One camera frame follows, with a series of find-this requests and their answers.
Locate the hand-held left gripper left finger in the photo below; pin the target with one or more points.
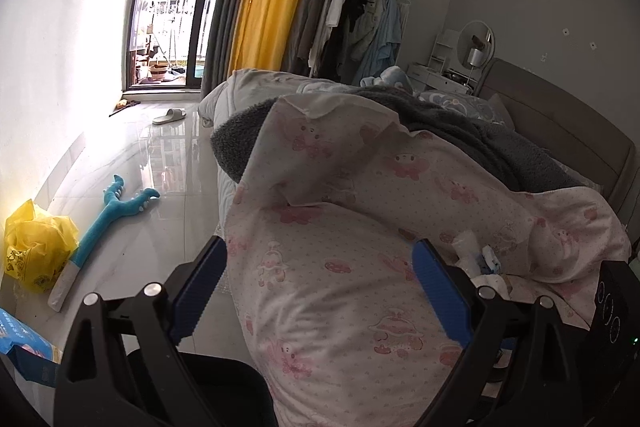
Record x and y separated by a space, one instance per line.
197 292

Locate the white hanging garment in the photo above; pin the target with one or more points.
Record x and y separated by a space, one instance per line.
334 7

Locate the white dresser table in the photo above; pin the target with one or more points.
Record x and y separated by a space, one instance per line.
435 74

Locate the yellow plastic bag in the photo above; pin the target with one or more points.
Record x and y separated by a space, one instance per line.
35 247

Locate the silver cylinder cup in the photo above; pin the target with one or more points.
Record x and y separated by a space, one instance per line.
475 55

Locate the blue printed tissue packet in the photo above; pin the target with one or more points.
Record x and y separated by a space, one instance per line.
489 258

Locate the grey curtain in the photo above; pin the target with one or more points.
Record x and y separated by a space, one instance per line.
225 32

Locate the pink printed duvet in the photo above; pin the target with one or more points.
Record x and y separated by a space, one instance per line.
350 267

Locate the light blue plush toy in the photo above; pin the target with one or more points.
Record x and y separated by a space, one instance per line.
392 78

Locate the grey fleece blanket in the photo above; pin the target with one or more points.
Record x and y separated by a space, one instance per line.
450 127

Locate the white quilt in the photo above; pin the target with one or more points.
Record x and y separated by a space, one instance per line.
240 87

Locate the blue plush toy stick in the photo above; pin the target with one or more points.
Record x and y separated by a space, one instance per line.
107 217

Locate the round white mirror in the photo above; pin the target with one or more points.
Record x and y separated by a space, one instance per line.
475 34

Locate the light blue hanging shirt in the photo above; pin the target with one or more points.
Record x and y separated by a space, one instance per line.
382 52

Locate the beige hanging jacket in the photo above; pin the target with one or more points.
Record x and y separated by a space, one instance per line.
372 22

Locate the white desktop shelf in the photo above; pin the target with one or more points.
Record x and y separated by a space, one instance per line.
442 52

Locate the white crumpled tissue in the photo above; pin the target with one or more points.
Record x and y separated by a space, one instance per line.
466 247

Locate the blue cardboard box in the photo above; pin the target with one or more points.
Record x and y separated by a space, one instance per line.
20 338

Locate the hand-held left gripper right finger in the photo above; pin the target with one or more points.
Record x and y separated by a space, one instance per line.
442 292

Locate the sliding glass balcony door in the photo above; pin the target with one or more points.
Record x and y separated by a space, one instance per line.
170 7

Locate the clear bubble wrap piece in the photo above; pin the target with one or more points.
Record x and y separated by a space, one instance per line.
223 293

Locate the brown padded headboard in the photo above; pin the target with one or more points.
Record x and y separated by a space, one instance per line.
565 127

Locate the small dark floor object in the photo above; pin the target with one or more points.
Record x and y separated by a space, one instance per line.
121 105

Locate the grey slipper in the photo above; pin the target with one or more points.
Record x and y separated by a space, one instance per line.
169 117

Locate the printed pillow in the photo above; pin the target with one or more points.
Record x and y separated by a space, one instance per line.
465 107

